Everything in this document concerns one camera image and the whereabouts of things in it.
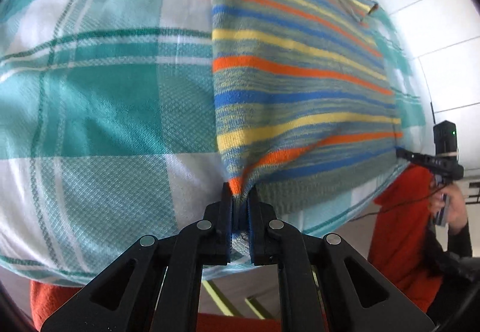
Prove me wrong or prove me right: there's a striped knit sweater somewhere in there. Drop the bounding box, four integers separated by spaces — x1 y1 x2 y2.
210 0 402 213

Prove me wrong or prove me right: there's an orange fleece clothing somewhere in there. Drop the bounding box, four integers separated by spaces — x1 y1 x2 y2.
30 164 443 331

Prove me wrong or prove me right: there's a person's right hand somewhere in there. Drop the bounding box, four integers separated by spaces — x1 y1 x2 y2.
429 180 468 236

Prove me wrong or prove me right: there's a teal plaid bedspread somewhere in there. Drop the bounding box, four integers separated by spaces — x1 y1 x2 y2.
1 0 429 286

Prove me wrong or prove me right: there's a black cable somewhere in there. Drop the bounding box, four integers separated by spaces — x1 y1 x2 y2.
350 186 448 222

